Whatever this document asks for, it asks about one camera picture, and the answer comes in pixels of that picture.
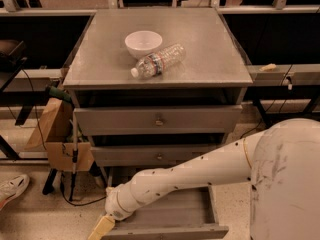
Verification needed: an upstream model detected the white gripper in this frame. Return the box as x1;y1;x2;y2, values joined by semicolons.
87;184;137;240

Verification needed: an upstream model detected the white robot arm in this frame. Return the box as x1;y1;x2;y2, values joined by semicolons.
88;118;320;240

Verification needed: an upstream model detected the grey open bottom drawer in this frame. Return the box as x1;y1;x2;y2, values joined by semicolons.
91;166;230;240

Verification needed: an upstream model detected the grey middle drawer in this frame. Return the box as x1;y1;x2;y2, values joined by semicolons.
91;144;218;167

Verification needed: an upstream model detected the grey top drawer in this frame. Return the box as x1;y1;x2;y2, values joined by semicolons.
74;105;242;136

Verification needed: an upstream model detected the grey wooden drawer cabinet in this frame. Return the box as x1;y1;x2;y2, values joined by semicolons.
62;7;254;182

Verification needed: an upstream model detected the white sneaker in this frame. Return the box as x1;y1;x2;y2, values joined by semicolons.
0;174;30;210

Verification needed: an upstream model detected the brown cardboard box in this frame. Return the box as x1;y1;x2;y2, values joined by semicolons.
24;97;95;173

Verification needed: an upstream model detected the clear plastic water bottle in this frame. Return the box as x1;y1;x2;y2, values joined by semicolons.
130;44;186;79

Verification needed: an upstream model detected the white ceramic bowl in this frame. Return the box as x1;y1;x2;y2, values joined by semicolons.
125;31;162;59

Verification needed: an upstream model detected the black table leg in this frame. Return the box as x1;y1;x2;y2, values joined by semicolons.
253;99;272;128

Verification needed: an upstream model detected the yellow foam scrap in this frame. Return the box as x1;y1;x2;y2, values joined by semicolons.
259;63;277;72

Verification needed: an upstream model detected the green-handled grabber stick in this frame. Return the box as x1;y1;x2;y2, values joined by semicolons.
46;86;78;202

